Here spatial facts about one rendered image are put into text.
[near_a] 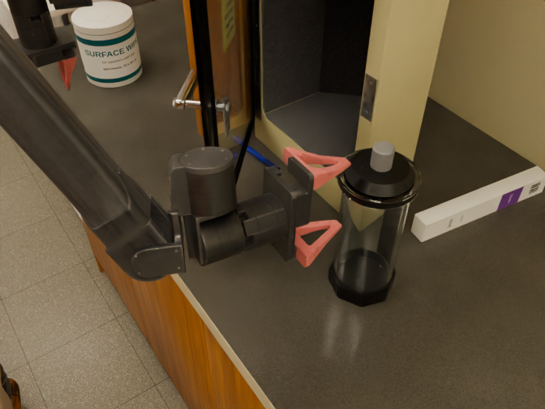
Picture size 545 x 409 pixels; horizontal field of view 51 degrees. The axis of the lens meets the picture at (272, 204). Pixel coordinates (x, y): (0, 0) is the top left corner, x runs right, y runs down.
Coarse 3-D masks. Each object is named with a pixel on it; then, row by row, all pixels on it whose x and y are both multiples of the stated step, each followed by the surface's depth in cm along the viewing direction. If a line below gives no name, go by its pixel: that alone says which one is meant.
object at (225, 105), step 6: (216, 102) 78; (222, 102) 78; (228, 102) 78; (216, 108) 78; (222, 108) 78; (228, 108) 78; (228, 114) 80; (228, 120) 80; (228, 126) 81; (228, 132) 81
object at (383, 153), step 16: (384, 144) 71; (352, 160) 74; (368, 160) 74; (384, 160) 70; (400, 160) 74; (352, 176) 72; (368, 176) 71; (384, 176) 71; (400, 176) 71; (368, 192) 71; (384, 192) 70; (400, 192) 71
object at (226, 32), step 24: (192, 0) 64; (216, 0) 72; (240, 0) 86; (192, 24) 66; (216, 24) 74; (240, 24) 89; (216, 48) 75; (240, 48) 91; (216, 72) 77; (240, 72) 93; (216, 96) 78; (240, 96) 95; (240, 120) 98; (240, 144) 100
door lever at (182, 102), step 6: (192, 72) 84; (192, 78) 82; (186, 84) 81; (192, 84) 81; (180, 90) 80; (186, 90) 80; (192, 90) 81; (180, 96) 79; (186, 96) 79; (174, 102) 79; (180, 102) 78; (186, 102) 79; (192, 102) 79; (198, 102) 78; (180, 108) 79; (186, 108) 79; (192, 108) 79; (198, 108) 79
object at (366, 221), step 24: (360, 192) 71; (408, 192) 71; (360, 216) 74; (384, 216) 73; (336, 240) 83; (360, 240) 77; (384, 240) 76; (336, 264) 85; (360, 264) 80; (384, 264) 80; (360, 288) 84
